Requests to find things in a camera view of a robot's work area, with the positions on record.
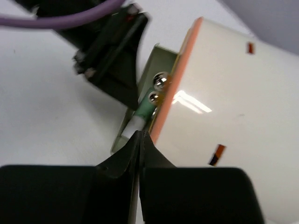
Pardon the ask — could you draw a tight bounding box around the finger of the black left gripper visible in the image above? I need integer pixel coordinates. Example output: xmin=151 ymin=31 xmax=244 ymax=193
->
xmin=53 ymin=4 xmax=150 ymax=110

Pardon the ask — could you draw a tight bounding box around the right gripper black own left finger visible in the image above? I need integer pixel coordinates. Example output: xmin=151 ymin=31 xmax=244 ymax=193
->
xmin=0 ymin=131 xmax=142 ymax=224

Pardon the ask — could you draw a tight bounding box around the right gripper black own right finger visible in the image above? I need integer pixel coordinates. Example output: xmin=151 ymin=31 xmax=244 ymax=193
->
xmin=139 ymin=133 xmax=264 ymax=224

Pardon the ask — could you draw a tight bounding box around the green white cosmetic tube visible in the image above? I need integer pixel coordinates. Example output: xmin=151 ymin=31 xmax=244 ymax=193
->
xmin=121 ymin=87 xmax=157 ymax=139

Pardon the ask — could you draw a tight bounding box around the cream round drawer organizer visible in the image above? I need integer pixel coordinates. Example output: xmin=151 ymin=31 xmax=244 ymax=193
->
xmin=155 ymin=18 xmax=299 ymax=224

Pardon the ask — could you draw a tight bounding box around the yellow organizer drawer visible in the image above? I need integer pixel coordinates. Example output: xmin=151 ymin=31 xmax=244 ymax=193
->
xmin=148 ymin=54 xmax=180 ymax=132

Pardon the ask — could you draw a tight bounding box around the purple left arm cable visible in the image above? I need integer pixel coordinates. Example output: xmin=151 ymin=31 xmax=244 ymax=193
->
xmin=0 ymin=0 xmax=124 ymax=30

